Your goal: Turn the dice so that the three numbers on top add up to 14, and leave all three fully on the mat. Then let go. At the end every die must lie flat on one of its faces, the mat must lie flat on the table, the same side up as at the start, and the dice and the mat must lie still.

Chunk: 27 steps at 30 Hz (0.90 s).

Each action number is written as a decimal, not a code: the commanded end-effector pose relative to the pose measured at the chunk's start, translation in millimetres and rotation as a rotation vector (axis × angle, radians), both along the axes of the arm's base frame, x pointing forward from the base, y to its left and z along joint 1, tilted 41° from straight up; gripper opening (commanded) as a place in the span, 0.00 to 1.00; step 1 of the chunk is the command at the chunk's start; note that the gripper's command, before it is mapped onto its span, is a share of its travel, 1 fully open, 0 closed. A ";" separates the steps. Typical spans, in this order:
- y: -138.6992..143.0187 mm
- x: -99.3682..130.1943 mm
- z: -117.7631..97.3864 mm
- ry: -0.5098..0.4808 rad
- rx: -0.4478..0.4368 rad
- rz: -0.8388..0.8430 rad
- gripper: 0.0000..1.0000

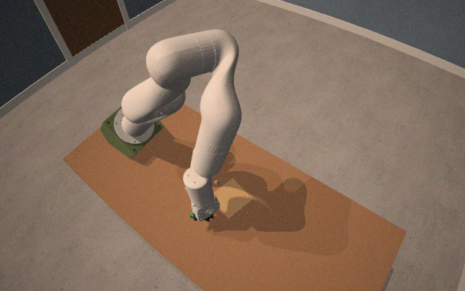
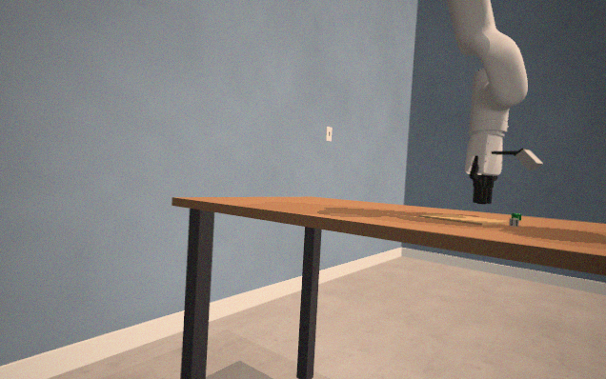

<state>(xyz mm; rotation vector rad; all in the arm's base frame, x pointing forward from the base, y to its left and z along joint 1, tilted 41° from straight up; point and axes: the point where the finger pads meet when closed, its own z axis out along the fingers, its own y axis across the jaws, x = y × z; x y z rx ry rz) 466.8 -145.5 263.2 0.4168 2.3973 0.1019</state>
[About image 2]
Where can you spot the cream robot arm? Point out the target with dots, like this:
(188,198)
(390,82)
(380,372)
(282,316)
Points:
(476,34)

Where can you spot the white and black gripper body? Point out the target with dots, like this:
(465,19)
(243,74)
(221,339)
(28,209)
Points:
(482,145)

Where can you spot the tan flat mat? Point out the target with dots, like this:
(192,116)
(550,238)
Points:
(467,219)

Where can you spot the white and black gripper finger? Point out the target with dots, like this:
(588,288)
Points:
(480,190)
(490,185)

